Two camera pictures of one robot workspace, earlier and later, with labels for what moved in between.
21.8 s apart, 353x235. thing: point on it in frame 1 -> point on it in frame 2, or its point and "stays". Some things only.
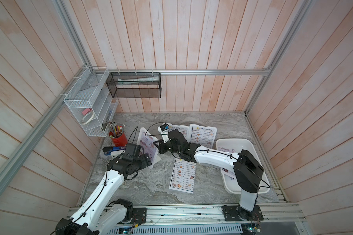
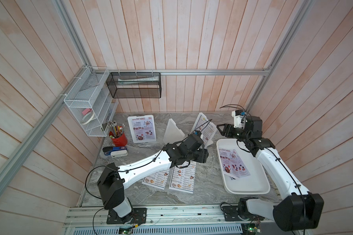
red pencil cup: [119, 138] stays
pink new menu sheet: [147, 141] -> [143, 128]
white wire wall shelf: [89, 98] stays
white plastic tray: [236, 146] stays
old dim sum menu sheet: [183, 177] stays
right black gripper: [162, 145] -> [229, 128]
